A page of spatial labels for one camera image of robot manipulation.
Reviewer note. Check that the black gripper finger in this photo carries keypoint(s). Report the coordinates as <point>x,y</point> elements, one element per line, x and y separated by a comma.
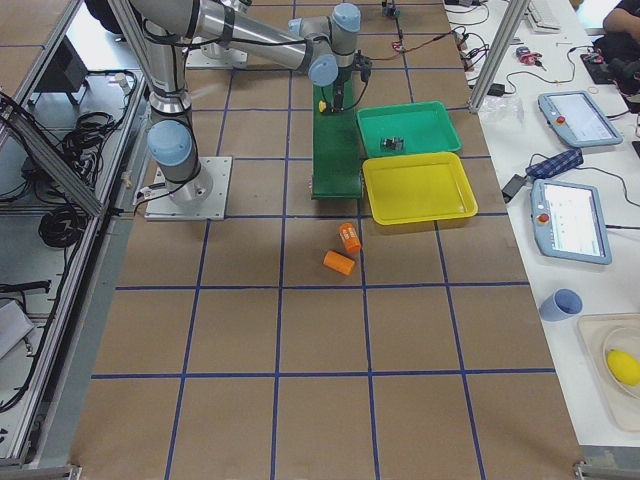
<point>337,97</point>

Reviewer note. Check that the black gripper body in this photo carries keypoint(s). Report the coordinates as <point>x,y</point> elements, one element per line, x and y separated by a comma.
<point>340,88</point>

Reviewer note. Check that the orange cylinder 4680 label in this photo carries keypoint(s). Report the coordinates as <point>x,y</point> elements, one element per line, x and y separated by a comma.
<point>350,238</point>

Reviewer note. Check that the orange cylinder plain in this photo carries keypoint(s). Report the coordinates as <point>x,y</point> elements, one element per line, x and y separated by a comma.
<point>338,262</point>

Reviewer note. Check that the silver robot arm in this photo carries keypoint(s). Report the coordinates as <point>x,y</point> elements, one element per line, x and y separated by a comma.
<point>187,42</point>

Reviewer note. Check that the green conveyor belt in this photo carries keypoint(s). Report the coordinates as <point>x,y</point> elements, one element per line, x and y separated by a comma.
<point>336,164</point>

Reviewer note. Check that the green plastic tray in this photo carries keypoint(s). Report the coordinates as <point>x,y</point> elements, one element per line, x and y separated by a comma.
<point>426,127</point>

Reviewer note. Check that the yellow plastic tray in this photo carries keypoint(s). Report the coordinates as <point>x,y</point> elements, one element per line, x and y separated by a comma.
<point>418,188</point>

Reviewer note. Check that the clear plastic bag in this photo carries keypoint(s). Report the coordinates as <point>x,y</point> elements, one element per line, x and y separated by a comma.
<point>498,109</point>

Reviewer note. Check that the black power adapter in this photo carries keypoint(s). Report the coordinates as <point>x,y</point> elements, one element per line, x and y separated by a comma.
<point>512,187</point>

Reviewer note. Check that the teach pendant far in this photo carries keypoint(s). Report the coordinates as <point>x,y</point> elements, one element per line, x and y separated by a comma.
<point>577,120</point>

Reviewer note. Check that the teach pendant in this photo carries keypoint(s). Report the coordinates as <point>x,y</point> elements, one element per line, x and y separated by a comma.
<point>577,120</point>
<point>568,222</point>

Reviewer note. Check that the blue checkered pouch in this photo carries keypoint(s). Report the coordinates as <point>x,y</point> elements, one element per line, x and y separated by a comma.
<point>544,167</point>

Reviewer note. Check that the teach pendant near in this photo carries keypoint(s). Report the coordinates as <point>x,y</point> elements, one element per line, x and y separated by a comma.
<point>568,222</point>

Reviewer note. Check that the blue plastic cup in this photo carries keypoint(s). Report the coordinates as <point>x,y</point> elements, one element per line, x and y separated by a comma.
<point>562,304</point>

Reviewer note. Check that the beige tray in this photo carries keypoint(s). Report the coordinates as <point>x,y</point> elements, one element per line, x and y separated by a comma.
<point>600,335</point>

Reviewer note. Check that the yellow lemon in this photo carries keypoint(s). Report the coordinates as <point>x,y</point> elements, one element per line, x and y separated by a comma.
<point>623,366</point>

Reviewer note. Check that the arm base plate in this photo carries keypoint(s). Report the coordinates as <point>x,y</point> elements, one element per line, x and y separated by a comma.
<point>203,198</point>
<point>214,57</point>

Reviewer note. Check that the aluminium frame post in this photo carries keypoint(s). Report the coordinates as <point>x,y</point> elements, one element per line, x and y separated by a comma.
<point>504,35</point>

